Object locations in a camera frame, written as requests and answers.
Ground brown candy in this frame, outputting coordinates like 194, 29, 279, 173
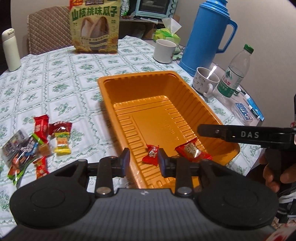
38, 144, 53, 157

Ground plain white cup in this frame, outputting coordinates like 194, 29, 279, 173
154, 39, 177, 64

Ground dark red foil candy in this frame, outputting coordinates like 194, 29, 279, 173
48, 121, 72, 136

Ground yellow candy packet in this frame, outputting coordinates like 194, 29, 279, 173
54, 132, 71, 155

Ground small red orange candy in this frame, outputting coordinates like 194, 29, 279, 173
33, 157, 49, 179

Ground white mug with spoon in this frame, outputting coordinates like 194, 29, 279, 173
193, 67, 220, 98

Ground metal spoon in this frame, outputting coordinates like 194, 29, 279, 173
207, 65, 217, 79

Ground clear plastic box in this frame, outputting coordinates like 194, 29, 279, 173
231, 102, 253, 126

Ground blue thermos jug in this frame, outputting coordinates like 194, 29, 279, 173
179, 0, 238, 76

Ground light blue toaster oven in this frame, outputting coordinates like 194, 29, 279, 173
135, 0, 178, 19

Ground bright red pillow candy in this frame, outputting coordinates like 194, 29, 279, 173
34, 114, 49, 143

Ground green tissue pack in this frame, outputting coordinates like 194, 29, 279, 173
153, 18, 182, 46

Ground green orange snack packet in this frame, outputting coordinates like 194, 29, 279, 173
7, 134, 40, 185

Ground large red candy packet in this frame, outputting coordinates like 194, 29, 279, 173
175, 138, 212, 163

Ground green floral tablecloth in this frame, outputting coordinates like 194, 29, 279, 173
0, 34, 263, 237

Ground right hand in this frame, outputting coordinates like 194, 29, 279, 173
259, 154, 296, 193

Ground clear dark snack packet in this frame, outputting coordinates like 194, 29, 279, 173
1, 128, 38, 162

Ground white insulated bottle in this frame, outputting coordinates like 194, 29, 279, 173
1, 28, 21, 72

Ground clear water bottle green cap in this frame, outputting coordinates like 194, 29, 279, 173
217, 44, 254, 98

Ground sunflower seed snack bag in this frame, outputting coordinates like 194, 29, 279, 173
69, 0, 121, 54

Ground quilted chair back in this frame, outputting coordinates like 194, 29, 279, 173
27, 6, 72, 55

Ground orange plastic tray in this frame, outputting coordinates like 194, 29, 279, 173
98, 71, 240, 189

